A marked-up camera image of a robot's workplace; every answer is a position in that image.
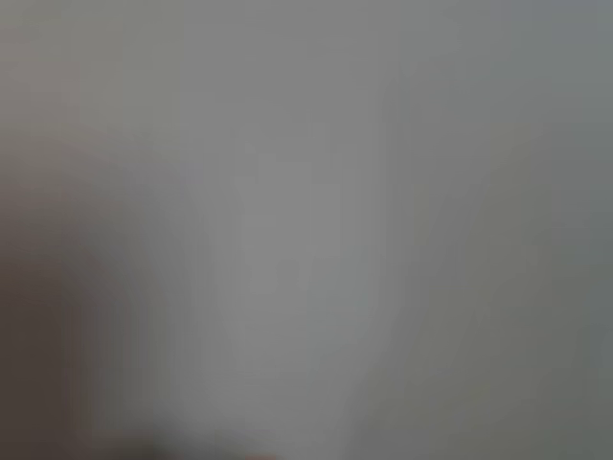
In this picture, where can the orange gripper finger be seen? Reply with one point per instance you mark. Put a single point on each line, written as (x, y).
(33, 364)

